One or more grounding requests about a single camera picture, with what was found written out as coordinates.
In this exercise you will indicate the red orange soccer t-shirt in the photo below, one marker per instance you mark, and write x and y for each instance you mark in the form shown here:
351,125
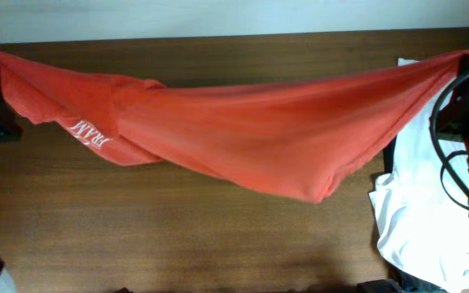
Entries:
298,140

